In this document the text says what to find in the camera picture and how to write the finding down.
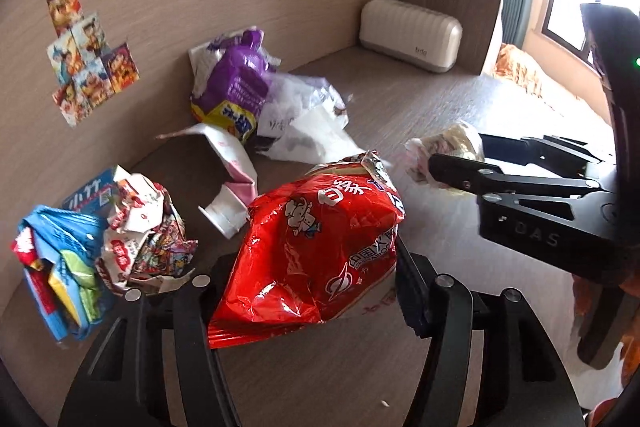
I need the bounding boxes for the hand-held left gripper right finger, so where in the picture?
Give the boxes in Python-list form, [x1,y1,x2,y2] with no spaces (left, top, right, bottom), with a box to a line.
[395,247,586,427]

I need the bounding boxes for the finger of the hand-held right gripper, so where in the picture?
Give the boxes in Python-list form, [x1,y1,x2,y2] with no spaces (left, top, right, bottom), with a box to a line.
[428,151,622,279]
[477,133,616,181]

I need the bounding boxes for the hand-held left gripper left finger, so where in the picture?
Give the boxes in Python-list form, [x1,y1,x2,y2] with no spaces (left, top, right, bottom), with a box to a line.
[57,252,241,427]

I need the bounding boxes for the beige wrapper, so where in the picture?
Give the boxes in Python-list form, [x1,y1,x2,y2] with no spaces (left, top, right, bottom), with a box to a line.
[404,121,486,192]

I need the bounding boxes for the red snack bag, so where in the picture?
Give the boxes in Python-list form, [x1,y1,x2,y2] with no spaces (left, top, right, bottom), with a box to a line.
[207,150,405,350]

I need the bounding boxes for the orange patterned blanket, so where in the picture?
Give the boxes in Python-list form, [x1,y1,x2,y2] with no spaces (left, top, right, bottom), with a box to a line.
[492,43,613,128]

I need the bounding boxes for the crumpled colourful paper wrapper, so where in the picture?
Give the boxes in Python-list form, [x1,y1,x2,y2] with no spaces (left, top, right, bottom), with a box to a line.
[95,166,198,295]

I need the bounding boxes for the blue snack packet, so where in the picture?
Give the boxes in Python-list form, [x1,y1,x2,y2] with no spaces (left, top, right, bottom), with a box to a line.
[12,205,118,348]

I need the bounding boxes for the blue white paper box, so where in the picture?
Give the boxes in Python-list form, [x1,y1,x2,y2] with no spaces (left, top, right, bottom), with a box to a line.
[60,167,126,218]

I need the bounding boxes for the white pink torn wrapper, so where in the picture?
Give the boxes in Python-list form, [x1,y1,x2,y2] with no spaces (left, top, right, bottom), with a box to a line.
[156,123,259,208]

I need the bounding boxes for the beige ribbed box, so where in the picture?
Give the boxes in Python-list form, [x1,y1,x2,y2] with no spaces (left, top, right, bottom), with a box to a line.
[359,0,463,74]

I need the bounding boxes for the white plastic bag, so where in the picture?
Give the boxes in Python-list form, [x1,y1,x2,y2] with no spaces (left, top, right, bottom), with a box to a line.
[257,72,368,165]

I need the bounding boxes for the purple snack bag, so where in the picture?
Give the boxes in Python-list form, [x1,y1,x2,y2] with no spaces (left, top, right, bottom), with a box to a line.
[189,27,281,142]

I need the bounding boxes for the cluster of cartoon wall stickers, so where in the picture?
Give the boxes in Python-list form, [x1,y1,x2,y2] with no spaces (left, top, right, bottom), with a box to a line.
[41,0,141,128]

